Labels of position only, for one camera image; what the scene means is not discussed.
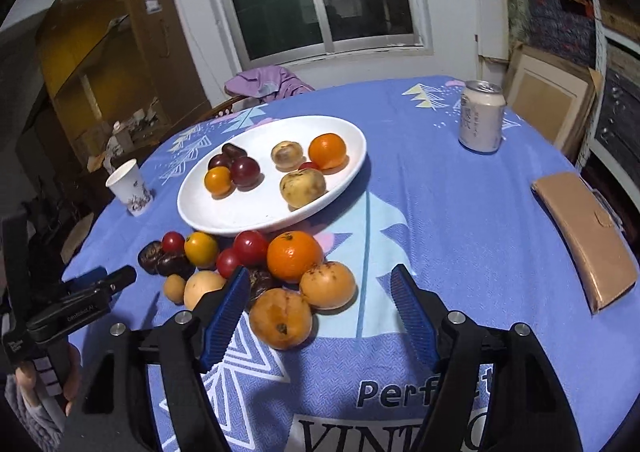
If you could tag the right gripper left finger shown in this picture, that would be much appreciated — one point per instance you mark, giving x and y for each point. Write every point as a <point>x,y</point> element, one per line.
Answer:
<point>219,313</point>

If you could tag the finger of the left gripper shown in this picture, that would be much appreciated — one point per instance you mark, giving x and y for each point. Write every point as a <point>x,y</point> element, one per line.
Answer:
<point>118,280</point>
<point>86,281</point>

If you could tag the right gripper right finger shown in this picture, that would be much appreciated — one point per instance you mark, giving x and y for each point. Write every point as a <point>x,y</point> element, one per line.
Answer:
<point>419,311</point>

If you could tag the dark chestnut-like fruit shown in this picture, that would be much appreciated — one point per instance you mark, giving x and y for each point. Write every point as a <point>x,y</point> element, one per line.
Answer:
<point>219,159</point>
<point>149,256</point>
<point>175,264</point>

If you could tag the dark mangosteen front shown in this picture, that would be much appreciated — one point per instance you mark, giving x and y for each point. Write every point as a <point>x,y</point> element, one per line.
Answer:
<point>261,281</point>

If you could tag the large tan round fruit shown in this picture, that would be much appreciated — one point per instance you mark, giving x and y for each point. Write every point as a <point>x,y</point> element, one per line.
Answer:
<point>199,284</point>

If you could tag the small tan round fruit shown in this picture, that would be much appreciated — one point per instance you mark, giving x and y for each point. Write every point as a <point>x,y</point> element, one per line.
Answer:
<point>173,289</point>

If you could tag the small red tomato back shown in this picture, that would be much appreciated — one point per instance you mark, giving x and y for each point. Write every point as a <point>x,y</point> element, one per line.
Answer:
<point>173,242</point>

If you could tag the yellow-orange tomato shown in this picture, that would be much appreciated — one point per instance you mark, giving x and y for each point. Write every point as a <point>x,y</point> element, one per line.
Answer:
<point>201,249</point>

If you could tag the orange mandarin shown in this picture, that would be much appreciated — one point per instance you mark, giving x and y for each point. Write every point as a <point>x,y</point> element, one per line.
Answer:
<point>291,254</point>
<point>327,151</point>

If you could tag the pale orange speckled fruit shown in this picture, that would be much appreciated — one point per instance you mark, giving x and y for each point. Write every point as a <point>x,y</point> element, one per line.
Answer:
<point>328,286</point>

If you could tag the brown bruised round fruit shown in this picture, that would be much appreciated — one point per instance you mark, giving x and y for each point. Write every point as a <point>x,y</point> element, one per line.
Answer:
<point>287,155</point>

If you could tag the dark chestnut-like fruit back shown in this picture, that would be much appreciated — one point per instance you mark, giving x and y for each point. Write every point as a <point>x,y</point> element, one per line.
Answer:
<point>219,159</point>

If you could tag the grey knit sleeve forearm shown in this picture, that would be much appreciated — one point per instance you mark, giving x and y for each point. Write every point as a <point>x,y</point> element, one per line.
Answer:
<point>26,406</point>

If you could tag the person's left hand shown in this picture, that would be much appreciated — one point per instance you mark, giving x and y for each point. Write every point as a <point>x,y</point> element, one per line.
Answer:
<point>50,381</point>

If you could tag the orange-brown passion fruit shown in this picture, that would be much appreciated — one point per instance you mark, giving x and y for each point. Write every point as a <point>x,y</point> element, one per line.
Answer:
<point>281,319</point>

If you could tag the white oval plate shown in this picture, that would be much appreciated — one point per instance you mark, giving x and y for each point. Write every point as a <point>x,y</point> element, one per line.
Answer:
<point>262,207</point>

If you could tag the white paper cup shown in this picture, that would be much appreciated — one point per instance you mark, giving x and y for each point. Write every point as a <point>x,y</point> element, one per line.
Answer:
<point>129,188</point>

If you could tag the small orange fruit in plate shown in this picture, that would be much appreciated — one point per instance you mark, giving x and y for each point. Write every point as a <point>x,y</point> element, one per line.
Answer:
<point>218,182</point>

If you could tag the yellowish potato-like fruit in plate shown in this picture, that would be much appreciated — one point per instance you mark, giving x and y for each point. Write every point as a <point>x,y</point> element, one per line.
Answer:
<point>302,187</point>

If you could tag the dark red plum in plate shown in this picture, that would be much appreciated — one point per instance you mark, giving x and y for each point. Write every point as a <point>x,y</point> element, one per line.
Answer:
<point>245,172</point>

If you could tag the blue printed tablecloth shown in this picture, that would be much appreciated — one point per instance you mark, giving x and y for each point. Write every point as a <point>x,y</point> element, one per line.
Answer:
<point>466,225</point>

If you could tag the dark plum behind in plate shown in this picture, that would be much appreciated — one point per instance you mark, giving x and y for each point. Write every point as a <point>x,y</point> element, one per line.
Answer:
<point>233,152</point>

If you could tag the small red cherry tomato plate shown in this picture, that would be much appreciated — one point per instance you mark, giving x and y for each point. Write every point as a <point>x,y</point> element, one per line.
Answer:
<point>307,165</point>

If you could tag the orange mandarin in plate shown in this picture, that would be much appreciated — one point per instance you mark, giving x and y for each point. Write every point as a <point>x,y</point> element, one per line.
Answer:
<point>327,151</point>

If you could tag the wooden chair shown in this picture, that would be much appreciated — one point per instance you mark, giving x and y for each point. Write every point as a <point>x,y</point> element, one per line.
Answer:
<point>224,108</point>

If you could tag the tan leather wallet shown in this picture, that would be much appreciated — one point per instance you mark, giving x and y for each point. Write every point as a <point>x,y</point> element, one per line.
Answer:
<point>604,262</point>

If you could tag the white drink can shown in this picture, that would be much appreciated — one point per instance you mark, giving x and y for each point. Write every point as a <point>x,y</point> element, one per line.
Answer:
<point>482,108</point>

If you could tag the wooden cabinet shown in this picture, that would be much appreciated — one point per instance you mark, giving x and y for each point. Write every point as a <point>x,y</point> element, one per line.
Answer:
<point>103,60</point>

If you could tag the purple cloth on chair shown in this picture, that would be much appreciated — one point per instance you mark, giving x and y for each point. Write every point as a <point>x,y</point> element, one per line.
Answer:
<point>267,84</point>

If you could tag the wooden framed board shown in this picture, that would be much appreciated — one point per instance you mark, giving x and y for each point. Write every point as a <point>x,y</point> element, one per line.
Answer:
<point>554,95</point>

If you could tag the shelf with patterned boxes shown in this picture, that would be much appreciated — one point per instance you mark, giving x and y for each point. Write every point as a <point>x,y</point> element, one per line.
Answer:
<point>597,34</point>

